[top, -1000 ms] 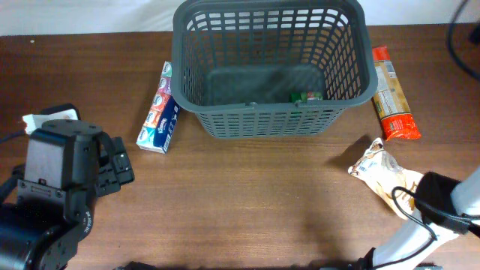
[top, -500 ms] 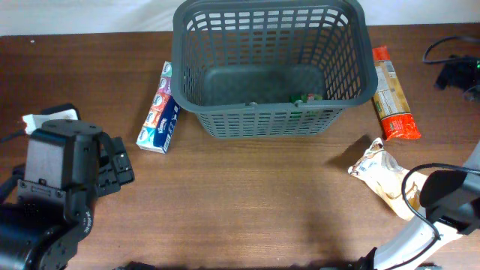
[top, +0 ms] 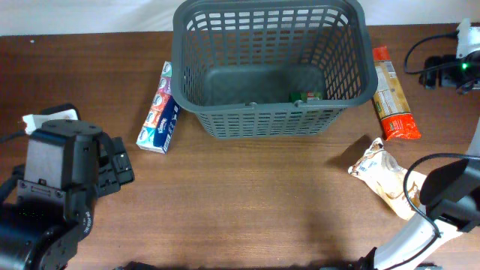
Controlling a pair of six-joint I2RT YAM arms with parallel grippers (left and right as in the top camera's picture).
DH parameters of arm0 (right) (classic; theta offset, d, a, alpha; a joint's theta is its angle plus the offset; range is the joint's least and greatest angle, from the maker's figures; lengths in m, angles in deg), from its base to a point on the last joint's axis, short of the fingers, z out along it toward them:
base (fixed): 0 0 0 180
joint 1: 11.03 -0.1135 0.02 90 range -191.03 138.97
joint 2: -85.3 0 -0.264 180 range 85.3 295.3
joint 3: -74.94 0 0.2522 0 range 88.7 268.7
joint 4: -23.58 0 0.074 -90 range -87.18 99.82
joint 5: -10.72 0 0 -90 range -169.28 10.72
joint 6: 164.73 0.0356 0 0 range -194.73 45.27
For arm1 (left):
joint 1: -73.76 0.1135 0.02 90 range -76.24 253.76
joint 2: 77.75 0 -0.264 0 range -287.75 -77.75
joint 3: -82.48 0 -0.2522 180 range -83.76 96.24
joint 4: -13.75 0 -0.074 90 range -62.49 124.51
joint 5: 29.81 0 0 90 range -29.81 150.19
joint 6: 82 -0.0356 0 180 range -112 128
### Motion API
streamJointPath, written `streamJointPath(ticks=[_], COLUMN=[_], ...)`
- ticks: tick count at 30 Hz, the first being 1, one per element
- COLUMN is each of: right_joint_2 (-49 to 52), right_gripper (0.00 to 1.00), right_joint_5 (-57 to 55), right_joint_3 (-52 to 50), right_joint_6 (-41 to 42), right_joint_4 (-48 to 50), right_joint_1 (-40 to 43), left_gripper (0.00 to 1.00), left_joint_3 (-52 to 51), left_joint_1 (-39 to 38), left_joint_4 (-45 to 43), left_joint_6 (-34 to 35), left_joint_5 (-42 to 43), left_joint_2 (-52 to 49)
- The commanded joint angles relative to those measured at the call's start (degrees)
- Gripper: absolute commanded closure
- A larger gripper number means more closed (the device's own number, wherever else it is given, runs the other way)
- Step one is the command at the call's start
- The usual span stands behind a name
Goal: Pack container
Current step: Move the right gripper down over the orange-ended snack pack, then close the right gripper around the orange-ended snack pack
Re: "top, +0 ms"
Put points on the beige snack wrapper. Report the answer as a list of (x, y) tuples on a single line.
[(33, 122)]

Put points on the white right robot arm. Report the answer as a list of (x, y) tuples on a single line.
[(449, 196)]

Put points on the Kleenex tissue multipack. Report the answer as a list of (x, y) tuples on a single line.
[(160, 122)]

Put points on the red biscuit packet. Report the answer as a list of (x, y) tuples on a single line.
[(390, 101)]

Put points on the beige snack bag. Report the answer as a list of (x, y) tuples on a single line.
[(380, 171)]

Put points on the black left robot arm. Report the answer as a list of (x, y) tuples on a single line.
[(48, 203)]

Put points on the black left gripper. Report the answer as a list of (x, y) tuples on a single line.
[(118, 171)]

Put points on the grey plastic basket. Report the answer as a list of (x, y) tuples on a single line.
[(235, 64)]

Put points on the Knorr jar green lid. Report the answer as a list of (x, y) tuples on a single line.
[(305, 96)]

